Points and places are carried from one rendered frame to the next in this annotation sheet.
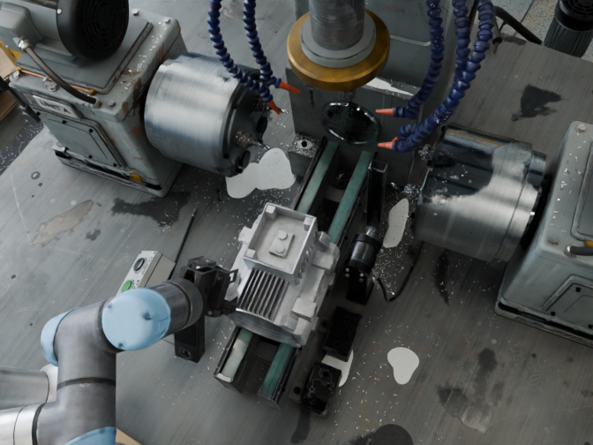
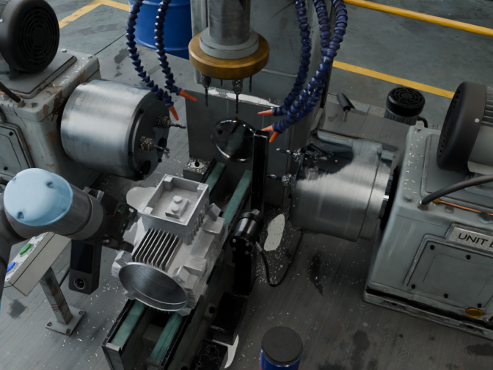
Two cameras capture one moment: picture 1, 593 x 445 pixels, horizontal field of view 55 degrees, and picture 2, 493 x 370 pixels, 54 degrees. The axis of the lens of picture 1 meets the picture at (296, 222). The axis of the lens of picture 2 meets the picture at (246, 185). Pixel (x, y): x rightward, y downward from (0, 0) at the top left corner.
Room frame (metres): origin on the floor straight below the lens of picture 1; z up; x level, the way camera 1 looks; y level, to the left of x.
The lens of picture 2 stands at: (-0.24, 0.08, 1.87)
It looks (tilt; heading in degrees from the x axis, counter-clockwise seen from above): 45 degrees down; 345
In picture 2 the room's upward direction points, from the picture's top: 2 degrees clockwise
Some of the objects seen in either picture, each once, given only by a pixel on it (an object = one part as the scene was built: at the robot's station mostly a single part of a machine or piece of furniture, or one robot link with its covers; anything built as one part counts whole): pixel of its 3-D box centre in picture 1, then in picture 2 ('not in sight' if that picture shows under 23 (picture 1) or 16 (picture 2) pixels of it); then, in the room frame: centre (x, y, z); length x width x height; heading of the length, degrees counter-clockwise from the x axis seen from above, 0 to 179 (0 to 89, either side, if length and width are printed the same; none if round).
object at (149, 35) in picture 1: (113, 96); (34, 121); (1.00, 0.39, 0.99); 0.35 x 0.31 x 0.37; 57
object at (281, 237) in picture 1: (281, 245); (177, 210); (0.45, 0.04, 1.11); 0.12 x 0.11 x 0.07; 148
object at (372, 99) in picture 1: (358, 115); (243, 140); (0.81, -0.20, 0.97); 0.30 x 0.11 x 0.34; 57
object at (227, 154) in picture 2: (349, 124); (235, 142); (0.76, -0.16, 1.02); 0.15 x 0.02 x 0.15; 57
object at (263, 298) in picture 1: (279, 281); (172, 251); (0.42, 0.06, 1.02); 0.20 x 0.19 x 0.19; 148
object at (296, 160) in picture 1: (305, 155); (197, 178); (0.80, -0.06, 0.86); 0.07 x 0.06 x 0.12; 57
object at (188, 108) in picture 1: (191, 109); (103, 125); (0.87, 0.19, 1.04); 0.37 x 0.25 x 0.25; 57
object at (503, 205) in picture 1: (487, 197); (350, 188); (0.50, -0.39, 1.04); 0.41 x 0.25 x 0.25; 57
